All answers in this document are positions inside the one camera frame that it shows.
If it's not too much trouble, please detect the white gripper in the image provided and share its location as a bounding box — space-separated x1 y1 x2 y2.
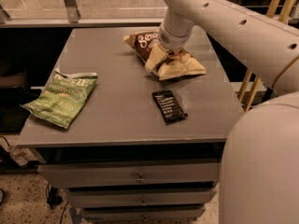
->
145 23 191 72

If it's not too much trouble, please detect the brown multigrain chip bag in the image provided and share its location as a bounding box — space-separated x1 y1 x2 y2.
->
123 31 206 80

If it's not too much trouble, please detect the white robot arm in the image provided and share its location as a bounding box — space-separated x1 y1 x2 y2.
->
146 0 299 224

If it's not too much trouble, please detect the green jalapeno chip bag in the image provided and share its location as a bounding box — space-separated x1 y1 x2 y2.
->
21 68 98 129

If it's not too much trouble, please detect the black snack bar wrapper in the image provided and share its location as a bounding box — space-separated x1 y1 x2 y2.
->
151 91 188 124

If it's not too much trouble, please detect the grey drawer cabinet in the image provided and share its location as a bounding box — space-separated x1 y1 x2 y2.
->
19 28 243 212

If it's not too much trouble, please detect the top grey drawer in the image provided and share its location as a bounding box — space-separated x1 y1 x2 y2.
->
38 160 221 188

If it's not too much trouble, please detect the grey drawer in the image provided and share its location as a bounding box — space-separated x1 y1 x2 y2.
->
82 206 205 222
38 160 221 188
67 188 216 208

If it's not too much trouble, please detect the wooden ladder rack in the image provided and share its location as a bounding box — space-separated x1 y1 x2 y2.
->
237 0 298 112

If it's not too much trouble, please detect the middle grey drawer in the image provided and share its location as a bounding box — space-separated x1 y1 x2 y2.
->
67 188 216 208

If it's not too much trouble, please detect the black box on left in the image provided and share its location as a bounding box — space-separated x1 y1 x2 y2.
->
0 86 41 133

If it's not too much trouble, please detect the bottom grey drawer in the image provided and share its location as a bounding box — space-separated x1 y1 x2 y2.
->
82 206 205 222

